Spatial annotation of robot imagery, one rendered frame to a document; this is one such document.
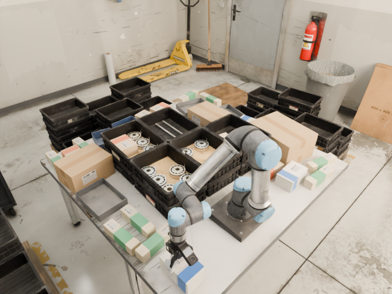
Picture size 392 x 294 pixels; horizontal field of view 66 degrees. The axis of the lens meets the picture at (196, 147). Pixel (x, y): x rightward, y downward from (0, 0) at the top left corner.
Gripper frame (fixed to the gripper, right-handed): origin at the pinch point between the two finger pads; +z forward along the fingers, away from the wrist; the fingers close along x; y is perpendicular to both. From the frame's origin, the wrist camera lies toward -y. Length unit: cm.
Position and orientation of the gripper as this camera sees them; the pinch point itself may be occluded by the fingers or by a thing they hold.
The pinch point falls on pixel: (182, 265)
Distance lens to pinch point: 155.2
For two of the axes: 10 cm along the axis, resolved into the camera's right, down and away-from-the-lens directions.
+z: 0.0, 8.1, 5.8
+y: -7.0, -4.2, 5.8
